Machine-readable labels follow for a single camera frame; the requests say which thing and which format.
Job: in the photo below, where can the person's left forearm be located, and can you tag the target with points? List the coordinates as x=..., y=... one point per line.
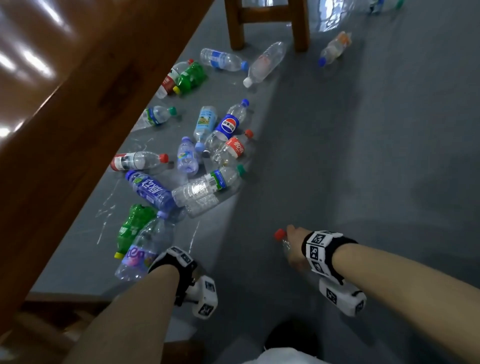
x=127, y=318

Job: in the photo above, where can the clear red-capped plastic bottle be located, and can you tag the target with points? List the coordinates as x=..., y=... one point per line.
x=279, y=234

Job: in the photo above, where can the person's right forearm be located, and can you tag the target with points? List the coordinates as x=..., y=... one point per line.
x=412, y=292

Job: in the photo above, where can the clear teal-capped plastic bottle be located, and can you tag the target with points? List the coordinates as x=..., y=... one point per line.
x=382, y=5

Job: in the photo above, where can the small purple-capped plastic bottle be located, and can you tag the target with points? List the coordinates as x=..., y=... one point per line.
x=186, y=157

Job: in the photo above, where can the brown wooden table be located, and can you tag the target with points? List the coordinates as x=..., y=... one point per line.
x=75, y=112

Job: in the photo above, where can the orange-label blue-capped plastic bottle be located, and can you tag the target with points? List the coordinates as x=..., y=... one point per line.
x=333, y=48

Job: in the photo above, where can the person's white clothing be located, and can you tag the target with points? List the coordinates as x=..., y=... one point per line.
x=285, y=356

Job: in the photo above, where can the round-logo blue-label plastic bottle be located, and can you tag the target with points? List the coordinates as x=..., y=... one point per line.
x=228, y=125

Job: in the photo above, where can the purple-label plastic bottle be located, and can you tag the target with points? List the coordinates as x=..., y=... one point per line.
x=152, y=189

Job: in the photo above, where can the pile of assorted plastic bottles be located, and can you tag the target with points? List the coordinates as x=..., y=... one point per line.
x=210, y=183

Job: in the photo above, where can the person's right hand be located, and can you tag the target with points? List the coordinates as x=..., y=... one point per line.
x=298, y=245

